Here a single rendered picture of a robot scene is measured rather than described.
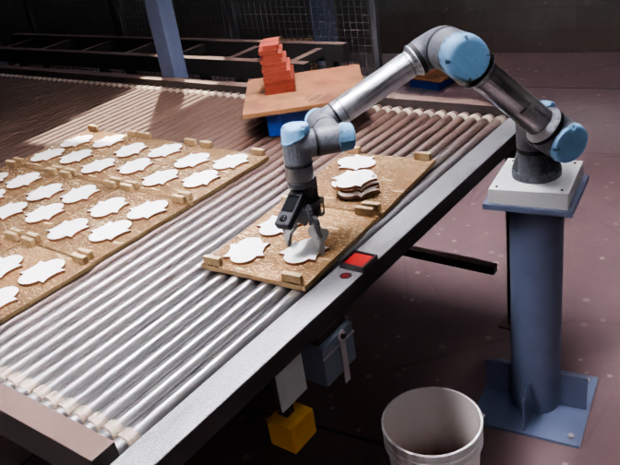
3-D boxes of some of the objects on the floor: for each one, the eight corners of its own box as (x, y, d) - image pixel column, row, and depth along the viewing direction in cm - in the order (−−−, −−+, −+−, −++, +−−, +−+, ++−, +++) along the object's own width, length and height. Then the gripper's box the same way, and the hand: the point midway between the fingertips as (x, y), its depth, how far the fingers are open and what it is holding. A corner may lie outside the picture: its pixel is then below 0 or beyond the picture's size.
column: (598, 379, 275) (610, 169, 234) (579, 448, 246) (589, 222, 206) (498, 360, 293) (493, 160, 252) (470, 423, 264) (459, 209, 224)
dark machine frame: (368, 220, 417) (348, 41, 369) (330, 251, 391) (304, 64, 343) (56, 160, 587) (15, 32, 539) (15, 178, 560) (-32, 46, 513)
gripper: (336, 176, 192) (342, 246, 201) (285, 171, 201) (293, 237, 210) (319, 188, 186) (327, 260, 195) (267, 181, 195) (276, 250, 203)
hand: (304, 250), depth 200 cm, fingers open, 10 cm apart
